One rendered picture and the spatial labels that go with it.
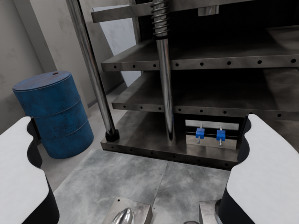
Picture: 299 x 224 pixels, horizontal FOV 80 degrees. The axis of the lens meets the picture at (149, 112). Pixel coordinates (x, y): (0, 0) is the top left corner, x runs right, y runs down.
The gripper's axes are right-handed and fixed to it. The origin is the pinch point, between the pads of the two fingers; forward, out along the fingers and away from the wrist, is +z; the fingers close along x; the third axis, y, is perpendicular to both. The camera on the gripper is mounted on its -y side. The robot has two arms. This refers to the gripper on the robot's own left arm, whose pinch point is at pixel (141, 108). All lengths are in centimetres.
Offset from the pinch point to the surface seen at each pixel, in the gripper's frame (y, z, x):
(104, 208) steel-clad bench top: 69, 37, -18
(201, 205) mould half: 52, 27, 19
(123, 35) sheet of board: 38, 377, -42
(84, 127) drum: 128, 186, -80
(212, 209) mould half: 52, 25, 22
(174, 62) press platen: 16, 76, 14
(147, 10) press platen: -6, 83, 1
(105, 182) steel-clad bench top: 69, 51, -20
